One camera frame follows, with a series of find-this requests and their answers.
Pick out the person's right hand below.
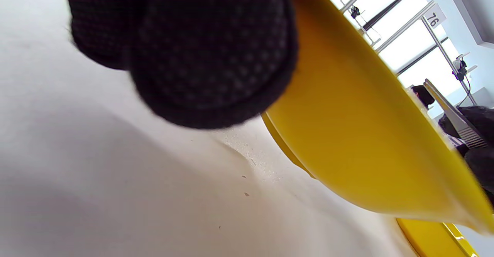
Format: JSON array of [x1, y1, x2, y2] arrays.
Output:
[[438, 106, 494, 205]]

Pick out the person's left hand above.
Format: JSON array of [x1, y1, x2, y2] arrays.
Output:
[[62, 0, 355, 130]]

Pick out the silver metal tweezers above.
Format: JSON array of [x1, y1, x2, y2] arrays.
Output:
[[424, 78, 487, 149]]

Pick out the yellow plastic bowl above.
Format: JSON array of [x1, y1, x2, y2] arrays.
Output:
[[397, 218, 479, 257], [261, 0, 494, 235]]

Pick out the white number sign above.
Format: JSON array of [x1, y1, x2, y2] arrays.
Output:
[[424, 3, 447, 29]]

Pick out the white metal frame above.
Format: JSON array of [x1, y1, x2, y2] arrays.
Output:
[[332, 0, 479, 107]]

